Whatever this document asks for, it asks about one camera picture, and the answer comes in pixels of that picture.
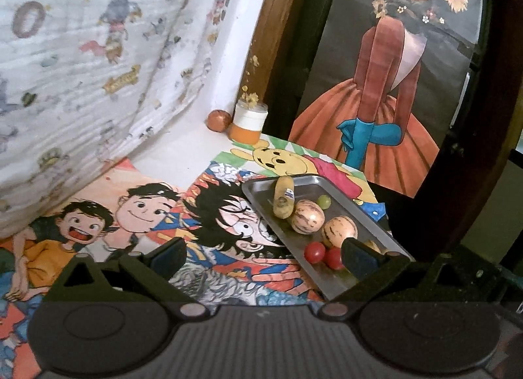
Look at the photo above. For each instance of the white orange plastic jar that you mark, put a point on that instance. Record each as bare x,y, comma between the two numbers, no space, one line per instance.
247,123

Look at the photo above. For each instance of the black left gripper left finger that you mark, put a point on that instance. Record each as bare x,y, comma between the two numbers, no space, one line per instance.
132,277

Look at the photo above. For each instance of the green grape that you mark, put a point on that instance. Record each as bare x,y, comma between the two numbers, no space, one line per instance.
324,202

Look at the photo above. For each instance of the striped pepino melon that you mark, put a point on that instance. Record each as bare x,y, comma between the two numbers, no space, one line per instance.
307,218
338,229

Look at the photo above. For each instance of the girl in orange dress poster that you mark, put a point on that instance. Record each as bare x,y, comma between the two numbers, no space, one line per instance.
385,85

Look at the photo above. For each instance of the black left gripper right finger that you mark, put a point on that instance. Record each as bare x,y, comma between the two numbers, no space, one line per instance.
395,281

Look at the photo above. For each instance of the brown wooden post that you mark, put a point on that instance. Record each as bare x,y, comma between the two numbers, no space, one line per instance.
272,35

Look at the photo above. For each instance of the red cherry tomato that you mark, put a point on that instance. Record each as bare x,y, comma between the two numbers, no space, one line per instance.
333,259
314,253

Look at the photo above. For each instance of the metal baking tray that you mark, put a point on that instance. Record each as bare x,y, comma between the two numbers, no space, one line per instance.
260,193

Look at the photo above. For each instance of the long yellow banana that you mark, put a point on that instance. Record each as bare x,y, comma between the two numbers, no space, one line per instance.
373,246

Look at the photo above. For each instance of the white patterned quilt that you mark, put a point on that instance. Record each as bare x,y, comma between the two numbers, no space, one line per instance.
84,82

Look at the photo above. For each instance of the short yellow banana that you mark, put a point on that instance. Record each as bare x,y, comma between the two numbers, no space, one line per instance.
283,200

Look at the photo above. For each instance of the small brown onion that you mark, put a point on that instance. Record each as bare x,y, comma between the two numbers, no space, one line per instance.
218,120

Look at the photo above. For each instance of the colourful cartoon drawing mat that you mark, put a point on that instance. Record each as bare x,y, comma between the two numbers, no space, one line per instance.
233,256

